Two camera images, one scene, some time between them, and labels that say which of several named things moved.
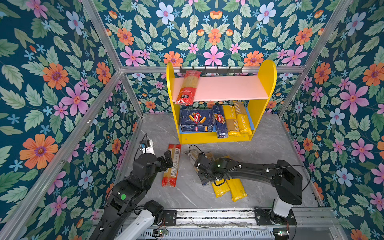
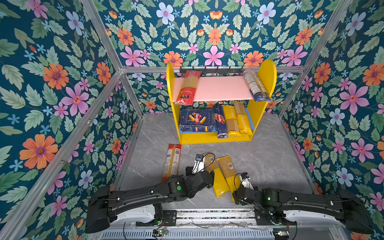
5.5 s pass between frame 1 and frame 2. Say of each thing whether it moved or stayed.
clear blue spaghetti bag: moved
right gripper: moved
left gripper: moved
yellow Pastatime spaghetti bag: stayed
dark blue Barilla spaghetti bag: stayed
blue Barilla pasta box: stayed
